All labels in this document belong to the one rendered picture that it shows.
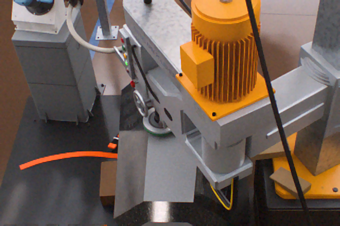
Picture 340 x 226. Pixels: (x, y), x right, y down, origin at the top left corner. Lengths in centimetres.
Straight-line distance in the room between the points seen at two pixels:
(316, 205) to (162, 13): 130
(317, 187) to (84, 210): 168
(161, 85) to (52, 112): 198
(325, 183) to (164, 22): 126
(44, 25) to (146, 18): 155
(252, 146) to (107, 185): 166
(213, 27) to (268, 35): 331
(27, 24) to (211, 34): 234
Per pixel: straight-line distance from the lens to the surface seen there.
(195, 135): 250
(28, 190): 406
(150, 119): 308
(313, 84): 244
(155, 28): 237
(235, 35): 177
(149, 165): 294
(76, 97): 417
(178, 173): 289
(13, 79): 494
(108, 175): 383
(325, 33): 241
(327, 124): 261
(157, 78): 257
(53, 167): 413
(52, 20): 384
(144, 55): 256
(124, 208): 294
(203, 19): 176
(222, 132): 197
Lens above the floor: 318
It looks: 47 degrees down
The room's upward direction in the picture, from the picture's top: 5 degrees counter-clockwise
